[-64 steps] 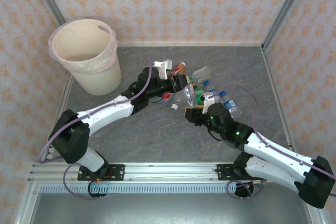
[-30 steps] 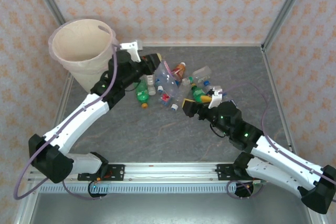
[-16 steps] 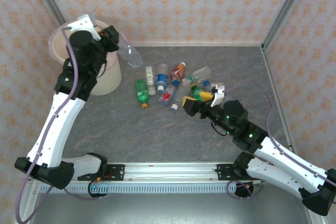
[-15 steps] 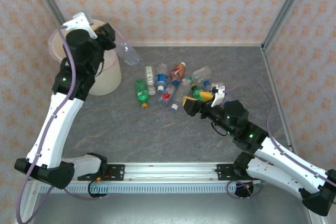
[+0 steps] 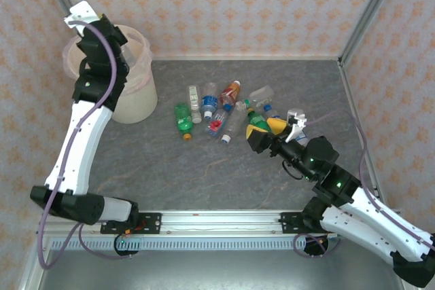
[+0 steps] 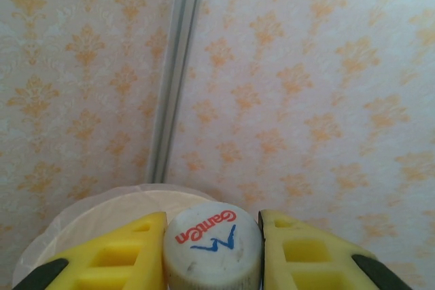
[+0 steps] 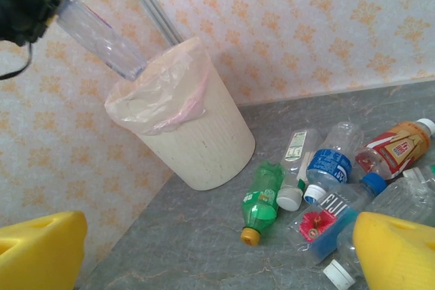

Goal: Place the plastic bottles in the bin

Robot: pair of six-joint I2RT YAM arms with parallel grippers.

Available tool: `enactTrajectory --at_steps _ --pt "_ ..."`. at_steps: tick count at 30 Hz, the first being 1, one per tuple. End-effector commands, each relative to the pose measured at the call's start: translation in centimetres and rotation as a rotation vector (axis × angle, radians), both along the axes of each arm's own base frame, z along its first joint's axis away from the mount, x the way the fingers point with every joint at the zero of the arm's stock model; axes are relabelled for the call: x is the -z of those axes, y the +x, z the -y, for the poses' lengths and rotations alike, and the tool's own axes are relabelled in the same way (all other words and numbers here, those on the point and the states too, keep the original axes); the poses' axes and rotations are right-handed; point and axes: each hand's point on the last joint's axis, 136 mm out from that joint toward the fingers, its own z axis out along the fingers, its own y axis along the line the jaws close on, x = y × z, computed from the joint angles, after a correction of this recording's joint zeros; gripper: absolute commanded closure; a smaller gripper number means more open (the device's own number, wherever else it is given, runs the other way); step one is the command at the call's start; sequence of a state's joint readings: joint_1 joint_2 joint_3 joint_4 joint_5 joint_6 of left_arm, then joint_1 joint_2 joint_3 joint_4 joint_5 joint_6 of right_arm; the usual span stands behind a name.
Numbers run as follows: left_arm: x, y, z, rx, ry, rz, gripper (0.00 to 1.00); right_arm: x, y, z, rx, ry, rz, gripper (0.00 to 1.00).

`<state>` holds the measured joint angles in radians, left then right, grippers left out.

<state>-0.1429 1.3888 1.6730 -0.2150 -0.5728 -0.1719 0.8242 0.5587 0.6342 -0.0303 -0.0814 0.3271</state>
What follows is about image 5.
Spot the plain clear bottle white cap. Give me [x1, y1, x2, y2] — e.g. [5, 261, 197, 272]
[221, 100, 249, 144]

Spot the red flower label bottle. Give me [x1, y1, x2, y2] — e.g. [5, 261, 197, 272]
[205, 103, 232, 139]

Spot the grey slotted cable duct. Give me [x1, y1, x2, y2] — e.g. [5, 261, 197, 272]
[50, 237, 344, 252]

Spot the white plastic waste bin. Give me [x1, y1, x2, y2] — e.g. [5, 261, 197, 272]
[63, 24, 159, 124]

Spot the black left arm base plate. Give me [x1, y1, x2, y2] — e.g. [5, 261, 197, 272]
[99, 212, 162, 236]

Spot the grey metal panel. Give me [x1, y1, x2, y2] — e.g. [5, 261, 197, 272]
[35, 248, 407, 290]

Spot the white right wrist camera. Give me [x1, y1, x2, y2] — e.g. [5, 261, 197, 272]
[284, 107, 309, 144]

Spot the orange red label bottle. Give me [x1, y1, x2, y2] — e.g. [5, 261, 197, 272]
[218, 80, 243, 107]

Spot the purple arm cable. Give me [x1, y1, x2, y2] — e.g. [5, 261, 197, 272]
[36, 20, 134, 269]
[292, 109, 435, 259]

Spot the aluminium table side rail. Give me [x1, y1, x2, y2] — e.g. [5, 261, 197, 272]
[337, 59, 389, 209]

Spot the green Sprite plastic bottle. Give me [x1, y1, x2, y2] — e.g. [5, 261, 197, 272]
[173, 102, 195, 142]
[246, 107, 273, 134]

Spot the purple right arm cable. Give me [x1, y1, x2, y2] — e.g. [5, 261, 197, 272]
[292, 109, 435, 259]

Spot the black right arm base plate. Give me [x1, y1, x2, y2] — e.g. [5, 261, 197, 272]
[279, 212, 343, 236]

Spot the clear bottle white green label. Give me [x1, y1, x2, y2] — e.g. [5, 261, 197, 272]
[188, 84, 204, 124]

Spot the Pocari Sweat clear bottle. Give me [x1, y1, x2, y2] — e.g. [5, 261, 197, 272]
[200, 81, 220, 120]

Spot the crushed clear bottle green cap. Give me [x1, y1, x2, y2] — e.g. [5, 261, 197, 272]
[243, 85, 275, 107]

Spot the aluminium mounting rail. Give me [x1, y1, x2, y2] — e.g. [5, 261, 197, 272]
[36, 209, 408, 237]

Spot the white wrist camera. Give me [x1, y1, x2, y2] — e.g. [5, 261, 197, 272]
[63, 0, 102, 29]
[284, 107, 309, 144]

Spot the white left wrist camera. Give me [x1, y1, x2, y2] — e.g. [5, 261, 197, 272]
[63, 0, 102, 29]

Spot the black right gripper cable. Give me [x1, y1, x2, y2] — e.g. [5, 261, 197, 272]
[282, 163, 304, 181]

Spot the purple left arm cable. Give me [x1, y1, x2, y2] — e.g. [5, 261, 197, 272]
[36, 20, 134, 269]

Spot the pink plastic bin liner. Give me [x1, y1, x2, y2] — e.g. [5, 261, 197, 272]
[63, 24, 154, 96]

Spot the aluminium table end rail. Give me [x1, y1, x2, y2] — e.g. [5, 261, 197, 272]
[152, 54, 342, 62]

